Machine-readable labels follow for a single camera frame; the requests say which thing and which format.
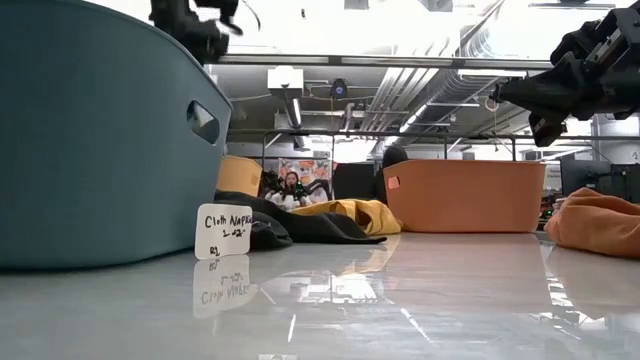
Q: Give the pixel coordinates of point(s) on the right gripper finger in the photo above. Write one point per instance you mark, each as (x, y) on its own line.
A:
(547, 131)
(550, 92)

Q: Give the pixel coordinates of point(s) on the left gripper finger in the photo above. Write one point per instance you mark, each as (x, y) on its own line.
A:
(231, 26)

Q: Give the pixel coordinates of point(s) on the black cloth napkin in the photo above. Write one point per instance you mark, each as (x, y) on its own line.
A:
(310, 227)

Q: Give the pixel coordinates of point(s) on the black wide monitor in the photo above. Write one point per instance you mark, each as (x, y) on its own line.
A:
(595, 180)

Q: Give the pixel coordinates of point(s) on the white ceiling box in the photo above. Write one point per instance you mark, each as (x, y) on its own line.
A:
(285, 80)

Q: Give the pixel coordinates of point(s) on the orange cloth napkin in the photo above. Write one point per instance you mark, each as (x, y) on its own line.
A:
(595, 225)

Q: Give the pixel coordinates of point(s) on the orange plastic bin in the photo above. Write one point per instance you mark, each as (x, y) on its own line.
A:
(465, 200)

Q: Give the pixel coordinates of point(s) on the silver ceiling ducts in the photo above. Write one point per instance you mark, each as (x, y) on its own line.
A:
(430, 85)

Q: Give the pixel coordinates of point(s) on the yellow plastic bin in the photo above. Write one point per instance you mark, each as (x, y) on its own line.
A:
(240, 175)

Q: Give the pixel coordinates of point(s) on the blue-grey plastic bin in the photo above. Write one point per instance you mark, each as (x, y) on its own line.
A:
(100, 150)

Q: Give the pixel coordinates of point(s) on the person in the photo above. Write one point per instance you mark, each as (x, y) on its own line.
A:
(291, 190)
(394, 155)

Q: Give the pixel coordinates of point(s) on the floral poster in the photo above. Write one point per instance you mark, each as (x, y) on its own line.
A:
(312, 172)

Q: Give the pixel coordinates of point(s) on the yellow cloth napkin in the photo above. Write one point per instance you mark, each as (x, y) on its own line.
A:
(375, 217)

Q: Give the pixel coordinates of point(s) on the white handwritten label card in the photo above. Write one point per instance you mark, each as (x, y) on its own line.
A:
(222, 235)

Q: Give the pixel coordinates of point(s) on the black round ceiling camera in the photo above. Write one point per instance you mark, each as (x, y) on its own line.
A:
(339, 89)

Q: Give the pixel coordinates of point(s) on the black overhead frame bar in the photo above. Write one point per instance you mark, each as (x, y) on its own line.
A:
(380, 61)

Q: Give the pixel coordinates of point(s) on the black metal rack rail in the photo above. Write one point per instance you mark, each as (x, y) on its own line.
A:
(380, 134)

